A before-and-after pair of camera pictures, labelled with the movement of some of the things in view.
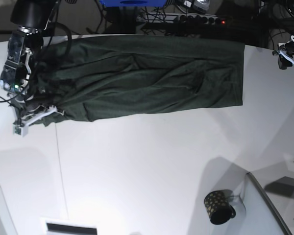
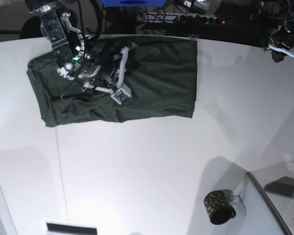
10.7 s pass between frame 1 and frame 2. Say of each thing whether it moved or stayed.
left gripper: moved
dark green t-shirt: moved
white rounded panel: stayed
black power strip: stayed
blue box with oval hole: stayed
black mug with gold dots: stayed
